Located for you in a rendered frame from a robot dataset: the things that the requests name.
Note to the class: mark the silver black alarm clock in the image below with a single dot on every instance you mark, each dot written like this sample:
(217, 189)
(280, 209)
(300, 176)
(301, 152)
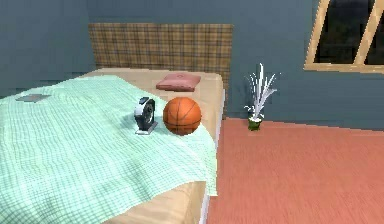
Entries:
(145, 115)

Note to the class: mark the orange basketball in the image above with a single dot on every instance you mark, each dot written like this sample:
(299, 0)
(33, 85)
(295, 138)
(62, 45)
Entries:
(182, 115)

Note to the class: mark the wooden framed window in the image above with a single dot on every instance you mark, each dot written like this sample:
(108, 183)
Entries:
(346, 36)

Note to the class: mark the white houseplant in green pot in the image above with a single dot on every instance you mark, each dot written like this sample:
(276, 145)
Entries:
(258, 100)

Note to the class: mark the pink pillow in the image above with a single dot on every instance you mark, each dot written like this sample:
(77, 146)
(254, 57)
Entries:
(179, 82)

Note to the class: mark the pale green checked blanket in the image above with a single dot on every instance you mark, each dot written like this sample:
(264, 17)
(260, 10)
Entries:
(83, 150)

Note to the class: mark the flat grey laptop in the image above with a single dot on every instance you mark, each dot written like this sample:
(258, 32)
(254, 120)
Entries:
(32, 97)

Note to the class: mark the bed with plaid headboard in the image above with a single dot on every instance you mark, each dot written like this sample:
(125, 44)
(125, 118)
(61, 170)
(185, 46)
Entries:
(200, 50)

